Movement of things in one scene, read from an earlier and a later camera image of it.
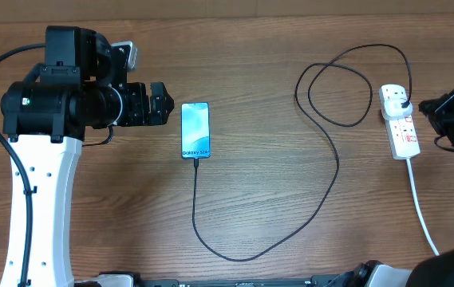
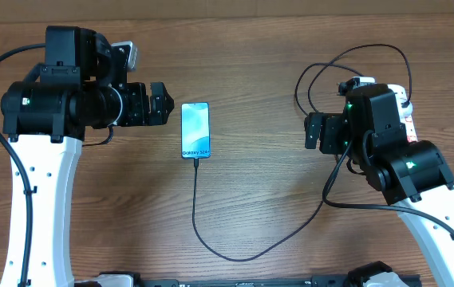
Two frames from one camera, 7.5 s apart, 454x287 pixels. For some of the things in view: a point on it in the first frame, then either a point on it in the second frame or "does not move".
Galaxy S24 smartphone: [195, 130] does not move
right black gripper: [429, 110] to [329, 128]
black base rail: [339, 280] does not move
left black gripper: [139, 115] does not move
